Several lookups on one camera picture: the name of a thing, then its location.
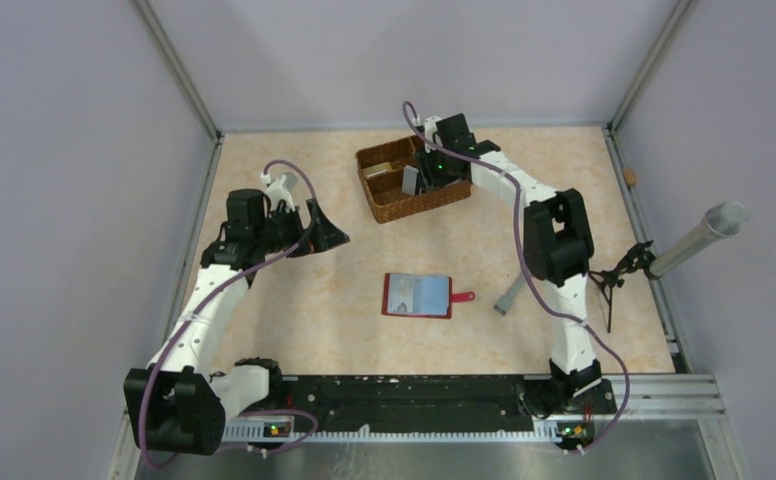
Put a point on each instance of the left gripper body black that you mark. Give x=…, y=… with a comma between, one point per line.
x=283, y=231

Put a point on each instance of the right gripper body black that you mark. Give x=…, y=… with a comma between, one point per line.
x=435, y=170

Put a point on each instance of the white credit card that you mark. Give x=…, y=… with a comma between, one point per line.
x=402, y=294

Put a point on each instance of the red leather card holder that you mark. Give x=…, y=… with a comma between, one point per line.
x=436, y=297

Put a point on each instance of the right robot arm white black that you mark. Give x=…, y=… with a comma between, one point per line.
x=552, y=236

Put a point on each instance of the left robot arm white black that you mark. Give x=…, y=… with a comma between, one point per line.
x=175, y=404

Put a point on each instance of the striped grey card upright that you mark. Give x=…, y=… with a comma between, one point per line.
x=411, y=181

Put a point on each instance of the brown wicker divided basket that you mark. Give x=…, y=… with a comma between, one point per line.
x=383, y=193

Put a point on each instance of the grey plastic toy beam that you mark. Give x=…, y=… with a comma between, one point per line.
x=505, y=302

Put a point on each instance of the small tan block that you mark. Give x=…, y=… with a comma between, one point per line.
x=630, y=177

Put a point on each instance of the black mini tripod stand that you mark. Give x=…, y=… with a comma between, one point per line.
x=638, y=258

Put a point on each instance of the silver metal tube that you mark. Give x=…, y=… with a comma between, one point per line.
x=719, y=222

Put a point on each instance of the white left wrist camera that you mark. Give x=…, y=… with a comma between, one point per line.
x=279, y=190

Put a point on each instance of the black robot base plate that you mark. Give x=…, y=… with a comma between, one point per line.
x=423, y=404

